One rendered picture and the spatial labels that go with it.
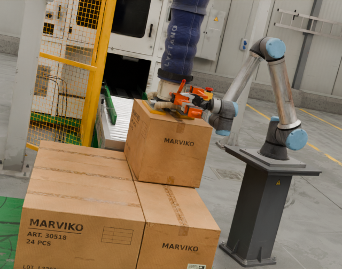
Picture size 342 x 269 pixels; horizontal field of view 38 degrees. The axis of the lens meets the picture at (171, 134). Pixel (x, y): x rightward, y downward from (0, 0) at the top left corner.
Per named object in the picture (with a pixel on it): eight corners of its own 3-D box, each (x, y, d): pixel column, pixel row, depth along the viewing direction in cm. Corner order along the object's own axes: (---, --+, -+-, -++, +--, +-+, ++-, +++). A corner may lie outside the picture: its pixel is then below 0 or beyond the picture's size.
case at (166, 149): (123, 152, 360) (133, 98, 352) (176, 159, 371) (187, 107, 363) (137, 181, 304) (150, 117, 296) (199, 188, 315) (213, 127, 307)
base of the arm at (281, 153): (276, 151, 361) (279, 138, 358) (292, 159, 344) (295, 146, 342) (254, 150, 352) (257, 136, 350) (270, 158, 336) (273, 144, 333)
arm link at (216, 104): (218, 115, 305) (222, 99, 303) (210, 113, 304) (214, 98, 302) (214, 111, 314) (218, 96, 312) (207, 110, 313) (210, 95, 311)
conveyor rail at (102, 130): (92, 103, 589) (95, 87, 585) (96, 103, 590) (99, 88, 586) (100, 164, 370) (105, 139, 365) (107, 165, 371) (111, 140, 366)
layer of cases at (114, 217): (32, 192, 358) (40, 139, 350) (166, 209, 380) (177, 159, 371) (10, 282, 245) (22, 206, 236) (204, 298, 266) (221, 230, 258)
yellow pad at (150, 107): (141, 102, 342) (142, 95, 341) (155, 104, 345) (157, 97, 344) (149, 113, 310) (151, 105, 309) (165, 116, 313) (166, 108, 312)
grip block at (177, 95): (169, 101, 307) (171, 92, 306) (184, 103, 309) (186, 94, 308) (172, 104, 299) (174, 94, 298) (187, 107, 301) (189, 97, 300)
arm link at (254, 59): (257, 31, 323) (202, 121, 329) (265, 33, 311) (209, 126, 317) (270, 41, 327) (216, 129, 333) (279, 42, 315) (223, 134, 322)
